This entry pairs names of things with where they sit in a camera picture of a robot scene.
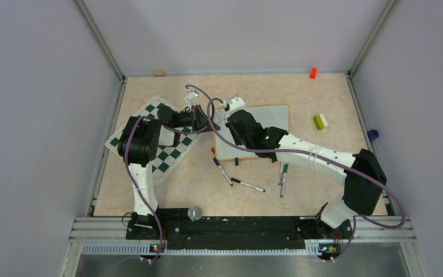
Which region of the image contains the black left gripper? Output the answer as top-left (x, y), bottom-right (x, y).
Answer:
top-left (172, 104), bottom-right (220, 133)

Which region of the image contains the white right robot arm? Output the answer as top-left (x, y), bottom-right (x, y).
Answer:
top-left (226, 110), bottom-right (386, 238)

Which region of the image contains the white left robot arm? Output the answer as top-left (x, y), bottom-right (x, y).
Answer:
top-left (117, 105), bottom-right (213, 239)

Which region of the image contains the blue whiteboard marker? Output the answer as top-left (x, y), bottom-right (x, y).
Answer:
top-left (213, 157), bottom-right (234, 186)

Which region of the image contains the purple whiteboard marker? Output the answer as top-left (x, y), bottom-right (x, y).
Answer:
top-left (278, 162), bottom-right (285, 186)

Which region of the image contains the black whiteboard marker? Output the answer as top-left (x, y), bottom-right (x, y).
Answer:
top-left (231, 178), bottom-right (266, 193)

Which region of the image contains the green whiteboard marker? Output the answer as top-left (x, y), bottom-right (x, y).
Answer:
top-left (280, 163), bottom-right (288, 198)

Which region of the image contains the small wooden cork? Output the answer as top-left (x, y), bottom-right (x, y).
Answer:
top-left (153, 71), bottom-right (165, 77)

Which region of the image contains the green white toy brick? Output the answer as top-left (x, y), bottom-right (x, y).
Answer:
top-left (313, 114), bottom-right (329, 131)

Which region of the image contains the orange toy block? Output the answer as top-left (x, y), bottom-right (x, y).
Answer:
top-left (309, 68), bottom-right (318, 80)

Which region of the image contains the silver round knob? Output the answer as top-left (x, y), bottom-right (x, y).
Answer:
top-left (187, 206), bottom-right (202, 222)

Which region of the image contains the purple toy block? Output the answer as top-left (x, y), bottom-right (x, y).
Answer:
top-left (367, 129), bottom-right (380, 142)

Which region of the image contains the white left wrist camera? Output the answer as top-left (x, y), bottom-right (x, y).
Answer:
top-left (185, 89), bottom-right (198, 107)

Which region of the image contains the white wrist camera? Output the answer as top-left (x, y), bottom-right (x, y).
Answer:
top-left (221, 96), bottom-right (246, 113)
top-left (185, 89), bottom-right (198, 107)

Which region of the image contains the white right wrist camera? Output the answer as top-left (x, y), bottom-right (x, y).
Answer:
top-left (221, 96), bottom-right (246, 113)

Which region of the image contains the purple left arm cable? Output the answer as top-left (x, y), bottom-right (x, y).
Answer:
top-left (123, 84), bottom-right (215, 253)

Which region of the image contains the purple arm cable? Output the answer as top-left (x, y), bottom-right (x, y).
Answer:
top-left (123, 84), bottom-right (215, 253)
top-left (206, 98), bottom-right (408, 263)

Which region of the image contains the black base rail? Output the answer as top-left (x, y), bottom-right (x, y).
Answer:
top-left (126, 208), bottom-right (351, 250)

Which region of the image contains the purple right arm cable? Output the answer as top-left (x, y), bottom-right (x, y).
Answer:
top-left (206, 98), bottom-right (408, 263)

